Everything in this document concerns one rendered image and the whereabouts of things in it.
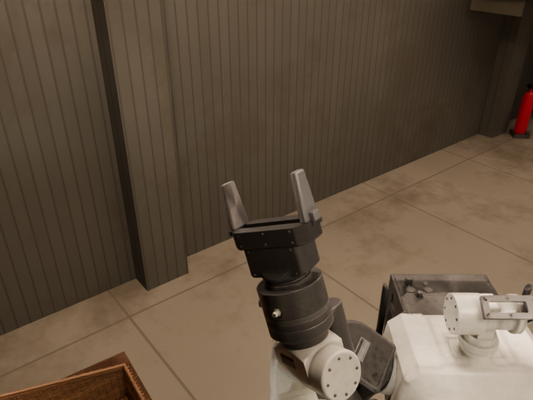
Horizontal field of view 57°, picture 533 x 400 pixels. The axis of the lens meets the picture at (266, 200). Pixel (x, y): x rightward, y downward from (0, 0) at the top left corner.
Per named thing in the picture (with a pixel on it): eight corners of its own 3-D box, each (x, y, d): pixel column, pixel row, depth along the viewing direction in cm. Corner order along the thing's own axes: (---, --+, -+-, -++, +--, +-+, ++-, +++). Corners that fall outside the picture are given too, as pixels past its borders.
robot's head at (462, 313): (439, 324, 85) (447, 284, 80) (497, 325, 85) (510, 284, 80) (450, 353, 79) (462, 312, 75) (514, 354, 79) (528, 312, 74)
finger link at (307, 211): (300, 167, 60) (312, 216, 61) (287, 175, 57) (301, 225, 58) (311, 166, 59) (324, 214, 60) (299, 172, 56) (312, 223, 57)
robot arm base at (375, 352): (293, 396, 90) (301, 336, 96) (358, 413, 92) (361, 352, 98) (327, 380, 78) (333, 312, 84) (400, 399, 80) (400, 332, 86)
